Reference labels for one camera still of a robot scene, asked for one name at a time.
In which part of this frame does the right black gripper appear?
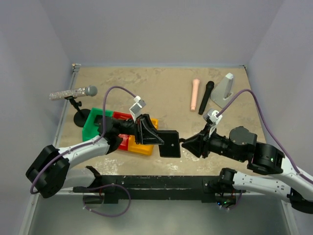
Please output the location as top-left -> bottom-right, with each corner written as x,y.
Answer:
180,121 -> 244,161

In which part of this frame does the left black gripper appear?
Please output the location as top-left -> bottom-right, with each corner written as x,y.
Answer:
118,114 -> 166,145

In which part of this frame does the black leather card holder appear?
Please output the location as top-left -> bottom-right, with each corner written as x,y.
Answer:
158,130 -> 181,158

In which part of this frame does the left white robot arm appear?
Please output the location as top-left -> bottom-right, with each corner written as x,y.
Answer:
25,114 -> 165,198

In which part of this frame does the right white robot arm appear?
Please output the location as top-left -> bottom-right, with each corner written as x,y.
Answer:
179,126 -> 313,214

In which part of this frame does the yellow plastic bin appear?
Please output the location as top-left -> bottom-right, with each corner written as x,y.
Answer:
128,117 -> 159,156

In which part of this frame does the red plastic bin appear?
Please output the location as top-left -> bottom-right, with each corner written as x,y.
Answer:
112,111 -> 132,151

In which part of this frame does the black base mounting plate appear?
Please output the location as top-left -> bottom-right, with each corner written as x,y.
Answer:
73,175 -> 240,204

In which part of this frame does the black item in green bin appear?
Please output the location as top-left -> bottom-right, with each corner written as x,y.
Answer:
94,115 -> 103,127

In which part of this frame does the green plastic bin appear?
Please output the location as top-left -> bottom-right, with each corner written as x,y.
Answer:
82,108 -> 103,141

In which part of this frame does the grey wedge stand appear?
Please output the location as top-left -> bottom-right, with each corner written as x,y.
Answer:
211,73 -> 235,108

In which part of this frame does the black microphone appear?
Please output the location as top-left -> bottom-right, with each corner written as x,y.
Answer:
198,81 -> 215,115

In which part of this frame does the pink microphone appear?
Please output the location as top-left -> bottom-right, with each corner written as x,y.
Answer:
190,79 -> 200,112

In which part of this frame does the glitter silver microphone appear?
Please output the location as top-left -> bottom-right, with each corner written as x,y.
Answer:
49,85 -> 98,101

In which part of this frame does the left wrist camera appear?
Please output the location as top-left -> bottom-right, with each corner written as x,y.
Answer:
129,96 -> 146,121

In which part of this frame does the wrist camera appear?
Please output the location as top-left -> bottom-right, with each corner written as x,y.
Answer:
202,108 -> 223,137
129,96 -> 146,121

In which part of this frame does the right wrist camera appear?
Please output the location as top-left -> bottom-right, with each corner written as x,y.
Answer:
202,108 -> 223,137

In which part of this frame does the aluminium frame rail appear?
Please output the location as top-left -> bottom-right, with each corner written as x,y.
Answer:
18,64 -> 81,235

